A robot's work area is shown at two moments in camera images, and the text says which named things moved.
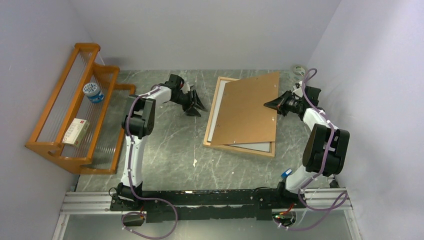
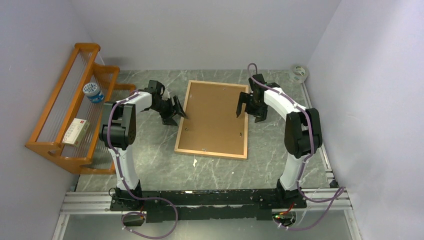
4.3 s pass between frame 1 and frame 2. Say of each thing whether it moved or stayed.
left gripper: moved
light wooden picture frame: moved
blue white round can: stayed
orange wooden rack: stayed
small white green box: stayed
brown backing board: moved
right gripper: moved
